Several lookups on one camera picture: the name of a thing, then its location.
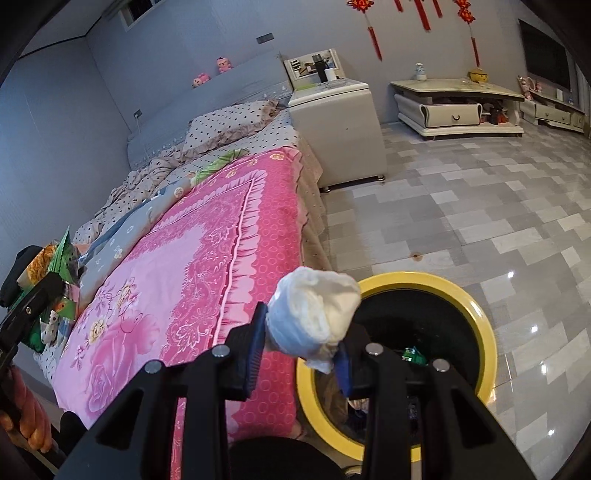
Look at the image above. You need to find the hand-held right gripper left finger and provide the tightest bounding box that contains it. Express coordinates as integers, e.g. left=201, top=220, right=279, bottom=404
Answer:
left=58, top=302, right=269, bottom=480

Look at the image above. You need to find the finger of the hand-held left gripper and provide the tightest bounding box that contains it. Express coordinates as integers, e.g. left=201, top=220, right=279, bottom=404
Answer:
left=0, top=272, right=65, bottom=356
left=0, top=246, right=44, bottom=308

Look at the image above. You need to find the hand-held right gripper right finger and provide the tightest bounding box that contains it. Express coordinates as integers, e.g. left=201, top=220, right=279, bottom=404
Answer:
left=332, top=323, right=539, bottom=480

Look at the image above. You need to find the grey snack packet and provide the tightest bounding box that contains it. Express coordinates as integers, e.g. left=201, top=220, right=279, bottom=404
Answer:
left=18, top=244, right=58, bottom=287

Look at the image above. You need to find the cartoon print snack wrapper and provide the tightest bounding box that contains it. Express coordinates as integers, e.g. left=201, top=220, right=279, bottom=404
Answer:
left=28, top=298, right=77, bottom=352

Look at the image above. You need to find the green snack packet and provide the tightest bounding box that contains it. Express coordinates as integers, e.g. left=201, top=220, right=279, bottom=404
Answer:
left=46, top=226, right=88, bottom=319

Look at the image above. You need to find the white tissue wad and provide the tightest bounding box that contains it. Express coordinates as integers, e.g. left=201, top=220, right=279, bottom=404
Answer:
left=267, top=267, right=362, bottom=374

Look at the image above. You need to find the yellow rimmed trash bin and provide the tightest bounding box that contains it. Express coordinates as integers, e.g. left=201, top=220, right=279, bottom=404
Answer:
left=295, top=272, right=498, bottom=463

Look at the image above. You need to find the person's left hand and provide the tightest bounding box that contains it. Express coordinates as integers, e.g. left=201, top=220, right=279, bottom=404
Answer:
left=0, top=367, right=54, bottom=455

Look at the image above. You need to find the grey patterned quilt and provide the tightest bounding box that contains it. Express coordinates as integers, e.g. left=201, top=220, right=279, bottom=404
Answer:
left=76, top=157, right=250, bottom=296

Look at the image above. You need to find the pink floral bedsheet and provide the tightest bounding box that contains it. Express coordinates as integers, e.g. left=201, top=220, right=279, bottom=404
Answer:
left=51, top=148, right=333, bottom=480

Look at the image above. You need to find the beige heart print quilt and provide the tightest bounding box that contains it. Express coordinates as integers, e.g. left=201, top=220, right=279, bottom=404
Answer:
left=74, top=154, right=195, bottom=245

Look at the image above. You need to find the polka dot pillow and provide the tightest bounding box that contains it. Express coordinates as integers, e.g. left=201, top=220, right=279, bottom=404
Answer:
left=182, top=99, right=280, bottom=153

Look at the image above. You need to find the white bedside cabinet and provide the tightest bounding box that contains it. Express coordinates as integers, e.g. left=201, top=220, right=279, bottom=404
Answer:
left=283, top=47, right=387, bottom=192

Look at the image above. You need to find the grey padded headboard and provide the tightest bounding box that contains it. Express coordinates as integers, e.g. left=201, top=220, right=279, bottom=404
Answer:
left=127, top=50, right=296, bottom=169

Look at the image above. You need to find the low white TV stand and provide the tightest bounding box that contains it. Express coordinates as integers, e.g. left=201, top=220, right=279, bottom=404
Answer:
left=390, top=78, right=527, bottom=139

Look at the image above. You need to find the white low tv cabinet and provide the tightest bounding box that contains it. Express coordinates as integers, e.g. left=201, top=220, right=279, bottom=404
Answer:
left=522, top=90, right=587, bottom=134

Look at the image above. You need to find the pink toy figurine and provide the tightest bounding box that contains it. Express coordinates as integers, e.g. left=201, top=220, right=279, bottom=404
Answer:
left=519, top=76, right=543, bottom=100

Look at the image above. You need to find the black flat television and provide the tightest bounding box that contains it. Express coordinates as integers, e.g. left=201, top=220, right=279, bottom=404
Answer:
left=518, top=18, right=573, bottom=90

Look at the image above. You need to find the small wall window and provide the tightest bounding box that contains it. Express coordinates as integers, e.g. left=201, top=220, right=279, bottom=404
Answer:
left=117, top=0, right=162, bottom=31

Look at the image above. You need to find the red knot string decoration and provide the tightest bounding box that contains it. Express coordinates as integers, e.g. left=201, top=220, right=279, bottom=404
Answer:
left=347, top=0, right=384, bottom=61
left=455, top=0, right=481, bottom=66

